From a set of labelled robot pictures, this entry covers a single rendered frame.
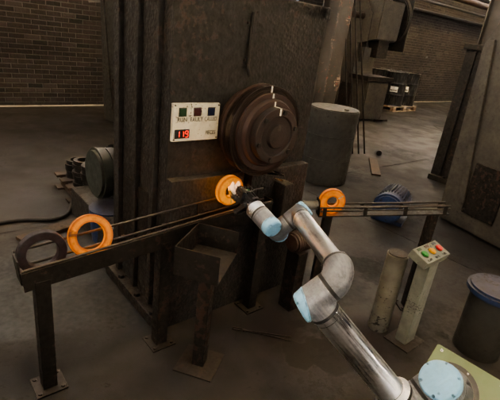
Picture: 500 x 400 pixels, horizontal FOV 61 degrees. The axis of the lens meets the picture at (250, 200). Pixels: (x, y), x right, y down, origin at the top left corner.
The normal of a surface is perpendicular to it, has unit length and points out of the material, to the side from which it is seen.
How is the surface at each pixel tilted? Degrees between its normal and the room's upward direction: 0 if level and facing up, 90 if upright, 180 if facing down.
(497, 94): 90
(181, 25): 90
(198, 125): 90
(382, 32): 92
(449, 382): 44
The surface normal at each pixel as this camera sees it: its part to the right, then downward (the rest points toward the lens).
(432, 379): -0.40, -0.54
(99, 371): 0.12, -0.92
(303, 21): 0.62, 0.36
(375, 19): -0.83, 0.11
